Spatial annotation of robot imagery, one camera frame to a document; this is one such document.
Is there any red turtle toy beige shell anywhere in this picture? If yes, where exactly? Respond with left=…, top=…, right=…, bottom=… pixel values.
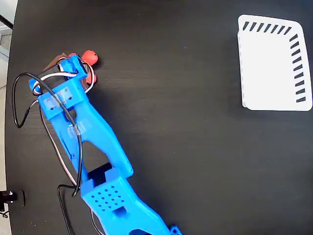
left=67, top=49, right=100, bottom=85

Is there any white slotted tray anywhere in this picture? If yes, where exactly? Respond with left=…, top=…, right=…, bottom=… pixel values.
left=236, top=14, right=313, bottom=112

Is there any black metal bar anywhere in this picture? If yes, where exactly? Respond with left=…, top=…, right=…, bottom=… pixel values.
left=0, top=14, right=14, bottom=29

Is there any black table clamp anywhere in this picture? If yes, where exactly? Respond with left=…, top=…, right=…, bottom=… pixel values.
left=0, top=189, right=26, bottom=212

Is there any thin servo wire bundle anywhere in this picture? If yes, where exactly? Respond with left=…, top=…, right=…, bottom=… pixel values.
left=31, top=64, right=106, bottom=235

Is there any black camera cable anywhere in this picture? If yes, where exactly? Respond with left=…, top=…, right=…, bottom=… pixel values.
left=11, top=71, right=84, bottom=235

